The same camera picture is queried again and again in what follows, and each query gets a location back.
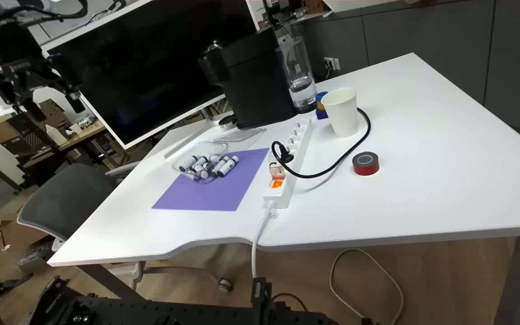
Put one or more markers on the clear plastic container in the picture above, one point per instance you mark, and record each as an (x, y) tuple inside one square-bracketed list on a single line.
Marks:
[(207, 168)]

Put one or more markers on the white power strip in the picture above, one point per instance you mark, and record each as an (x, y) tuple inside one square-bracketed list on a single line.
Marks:
[(295, 139)]

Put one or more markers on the purple mat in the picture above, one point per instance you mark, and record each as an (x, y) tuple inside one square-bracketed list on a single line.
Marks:
[(223, 193)]

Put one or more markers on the blue and yellow box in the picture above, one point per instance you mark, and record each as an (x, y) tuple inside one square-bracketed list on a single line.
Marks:
[(320, 109)]

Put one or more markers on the white paper cup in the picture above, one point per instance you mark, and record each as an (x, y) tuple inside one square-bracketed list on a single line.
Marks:
[(342, 110)]

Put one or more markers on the red and black tape roll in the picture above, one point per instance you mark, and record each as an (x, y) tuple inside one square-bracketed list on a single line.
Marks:
[(366, 163)]

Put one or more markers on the large white-framed monitor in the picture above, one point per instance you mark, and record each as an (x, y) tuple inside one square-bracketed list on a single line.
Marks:
[(138, 69)]

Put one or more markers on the grey office chair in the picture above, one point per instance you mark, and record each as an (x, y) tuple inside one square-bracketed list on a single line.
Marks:
[(66, 201)]

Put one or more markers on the black perforated mounting board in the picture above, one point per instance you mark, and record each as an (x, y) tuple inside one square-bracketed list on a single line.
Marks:
[(62, 305)]

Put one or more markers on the black camera tripod rig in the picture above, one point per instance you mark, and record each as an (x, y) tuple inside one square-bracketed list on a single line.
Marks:
[(24, 67)]

